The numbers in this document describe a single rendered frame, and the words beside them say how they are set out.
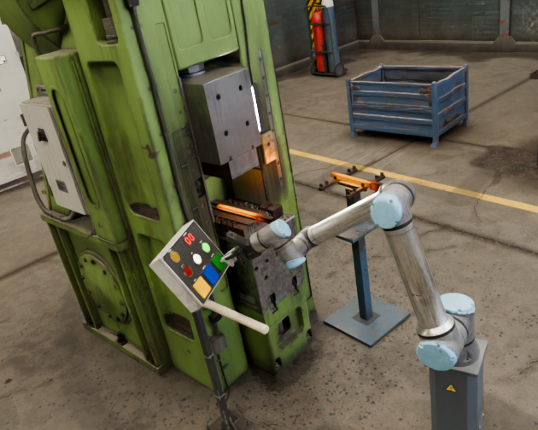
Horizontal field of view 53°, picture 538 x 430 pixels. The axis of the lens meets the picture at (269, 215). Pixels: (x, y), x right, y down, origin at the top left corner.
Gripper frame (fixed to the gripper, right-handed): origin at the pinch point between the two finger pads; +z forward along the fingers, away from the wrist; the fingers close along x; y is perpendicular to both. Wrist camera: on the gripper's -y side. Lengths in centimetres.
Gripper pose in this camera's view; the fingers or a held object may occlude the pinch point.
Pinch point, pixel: (222, 258)
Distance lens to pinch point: 252.1
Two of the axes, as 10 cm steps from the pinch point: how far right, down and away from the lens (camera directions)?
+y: 6.1, 7.6, 2.1
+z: -7.3, 4.5, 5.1
